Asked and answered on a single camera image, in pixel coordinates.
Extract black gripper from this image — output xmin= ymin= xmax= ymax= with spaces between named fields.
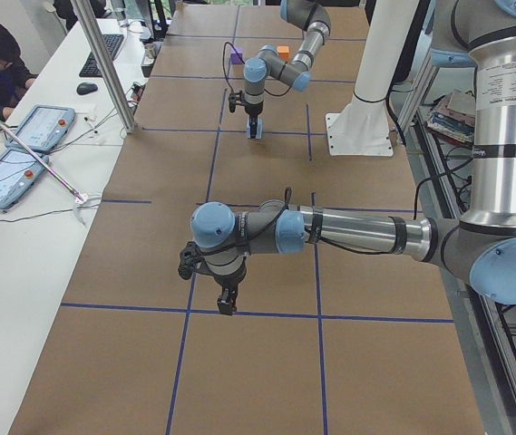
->
xmin=205 ymin=253 xmax=247 ymax=316
xmin=243 ymin=92 xmax=264 ymax=138

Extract light blue foam block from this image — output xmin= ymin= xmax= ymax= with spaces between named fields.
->
xmin=246 ymin=117 xmax=263 ymax=140

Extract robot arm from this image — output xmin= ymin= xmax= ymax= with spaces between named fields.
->
xmin=240 ymin=0 xmax=331 ymax=139
xmin=178 ymin=1 xmax=516 ymax=315

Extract purple foam block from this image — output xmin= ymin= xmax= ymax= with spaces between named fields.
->
xmin=229 ymin=46 xmax=245 ymax=65

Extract orange foam block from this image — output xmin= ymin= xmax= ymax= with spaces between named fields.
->
xmin=277 ymin=45 xmax=290 ymax=62

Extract black keyboard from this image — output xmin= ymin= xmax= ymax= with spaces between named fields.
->
xmin=78 ymin=34 xmax=125 ymax=78

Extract black computer mouse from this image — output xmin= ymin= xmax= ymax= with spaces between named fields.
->
xmin=76 ymin=82 xmax=99 ymax=96

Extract stack of magazines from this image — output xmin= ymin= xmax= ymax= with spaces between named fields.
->
xmin=426 ymin=90 xmax=475 ymax=143

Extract upper teach pendant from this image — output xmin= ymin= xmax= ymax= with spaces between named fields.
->
xmin=14 ymin=104 xmax=75 ymax=154

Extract teach pendant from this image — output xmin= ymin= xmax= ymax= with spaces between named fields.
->
xmin=0 ymin=150 xmax=45 ymax=209
xmin=14 ymin=104 xmax=75 ymax=154

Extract lower teach pendant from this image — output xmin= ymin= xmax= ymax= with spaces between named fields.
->
xmin=0 ymin=150 xmax=45 ymax=209

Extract long metal rod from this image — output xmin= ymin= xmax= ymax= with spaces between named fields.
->
xmin=0 ymin=120 xmax=89 ymax=205

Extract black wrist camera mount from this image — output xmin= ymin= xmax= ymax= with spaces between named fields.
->
xmin=228 ymin=91 xmax=246 ymax=113

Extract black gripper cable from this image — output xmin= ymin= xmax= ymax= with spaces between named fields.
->
xmin=221 ymin=41 xmax=295 ymax=99

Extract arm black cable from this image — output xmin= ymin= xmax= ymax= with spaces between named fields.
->
xmin=220 ymin=186 xmax=404 ymax=257

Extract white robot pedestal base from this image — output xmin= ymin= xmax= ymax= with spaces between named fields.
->
xmin=326 ymin=0 xmax=422 ymax=157

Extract aluminium frame post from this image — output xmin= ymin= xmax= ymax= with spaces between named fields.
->
xmin=71 ymin=0 xmax=136 ymax=134

